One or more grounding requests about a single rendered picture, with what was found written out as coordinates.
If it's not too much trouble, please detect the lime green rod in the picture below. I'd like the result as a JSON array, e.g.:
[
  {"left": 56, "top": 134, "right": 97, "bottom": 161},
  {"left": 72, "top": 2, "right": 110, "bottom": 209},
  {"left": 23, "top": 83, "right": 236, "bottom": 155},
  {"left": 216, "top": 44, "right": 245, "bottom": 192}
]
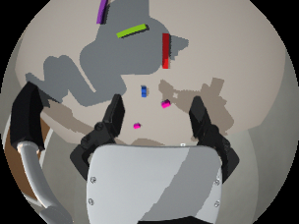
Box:
[{"left": 116, "top": 24, "right": 147, "bottom": 38}]

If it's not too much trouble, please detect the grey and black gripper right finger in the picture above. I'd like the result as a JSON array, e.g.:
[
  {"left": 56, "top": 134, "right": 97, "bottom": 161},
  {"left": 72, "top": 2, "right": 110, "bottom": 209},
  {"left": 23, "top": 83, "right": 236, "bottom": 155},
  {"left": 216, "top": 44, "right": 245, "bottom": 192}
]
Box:
[{"left": 189, "top": 96, "right": 240, "bottom": 184}]

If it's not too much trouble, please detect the purple rod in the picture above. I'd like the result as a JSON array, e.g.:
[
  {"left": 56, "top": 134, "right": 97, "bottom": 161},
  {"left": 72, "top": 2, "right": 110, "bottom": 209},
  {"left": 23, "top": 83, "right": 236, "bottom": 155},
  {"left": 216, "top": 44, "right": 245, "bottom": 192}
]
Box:
[{"left": 96, "top": 0, "right": 108, "bottom": 24}]

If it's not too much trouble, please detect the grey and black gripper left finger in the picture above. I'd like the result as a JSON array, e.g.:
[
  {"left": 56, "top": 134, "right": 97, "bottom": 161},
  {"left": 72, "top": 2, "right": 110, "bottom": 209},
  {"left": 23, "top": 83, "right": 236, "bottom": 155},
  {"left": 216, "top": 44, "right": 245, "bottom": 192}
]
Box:
[{"left": 70, "top": 94, "right": 125, "bottom": 181}]

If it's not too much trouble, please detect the red rod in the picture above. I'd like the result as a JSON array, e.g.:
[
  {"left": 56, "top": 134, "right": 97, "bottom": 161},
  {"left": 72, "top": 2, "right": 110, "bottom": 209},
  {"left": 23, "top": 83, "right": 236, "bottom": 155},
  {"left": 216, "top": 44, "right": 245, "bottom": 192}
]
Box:
[{"left": 162, "top": 33, "right": 169, "bottom": 69}]

